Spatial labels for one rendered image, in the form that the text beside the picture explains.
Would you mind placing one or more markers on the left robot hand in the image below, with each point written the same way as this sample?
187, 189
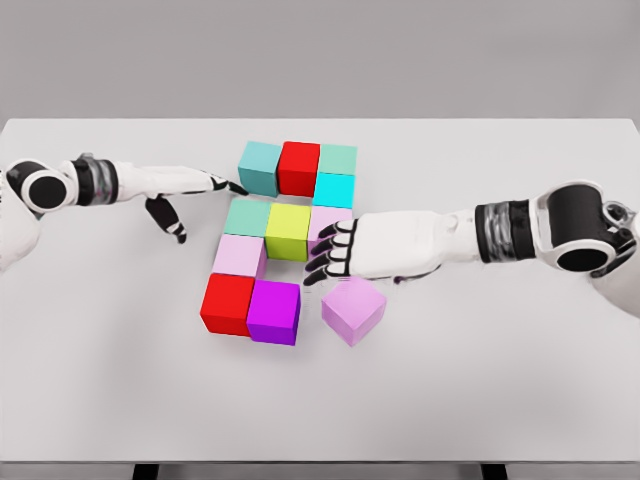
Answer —
185, 180

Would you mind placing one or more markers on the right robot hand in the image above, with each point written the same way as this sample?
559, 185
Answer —
385, 245

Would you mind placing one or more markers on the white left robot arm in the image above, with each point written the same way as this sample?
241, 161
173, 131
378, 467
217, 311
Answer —
45, 190

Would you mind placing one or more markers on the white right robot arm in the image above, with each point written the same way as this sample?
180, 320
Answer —
570, 220

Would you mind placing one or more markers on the pale pink cube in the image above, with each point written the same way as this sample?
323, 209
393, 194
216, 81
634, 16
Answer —
237, 255
322, 217

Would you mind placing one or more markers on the sea-green cube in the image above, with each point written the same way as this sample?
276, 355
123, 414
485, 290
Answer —
246, 217
338, 159

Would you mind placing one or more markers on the orchid pink cube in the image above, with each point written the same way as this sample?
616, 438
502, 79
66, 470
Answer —
352, 310

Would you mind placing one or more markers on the teal cube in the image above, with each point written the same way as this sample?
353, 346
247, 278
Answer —
257, 167

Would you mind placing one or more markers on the cyan cube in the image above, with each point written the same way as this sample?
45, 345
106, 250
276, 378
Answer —
334, 190

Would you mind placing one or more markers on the yellow-green cube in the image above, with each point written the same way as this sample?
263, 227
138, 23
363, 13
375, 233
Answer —
286, 232

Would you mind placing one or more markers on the red cube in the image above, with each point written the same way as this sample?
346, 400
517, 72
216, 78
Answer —
225, 305
298, 167

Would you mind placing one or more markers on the magenta cube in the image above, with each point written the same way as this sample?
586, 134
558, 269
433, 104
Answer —
272, 312

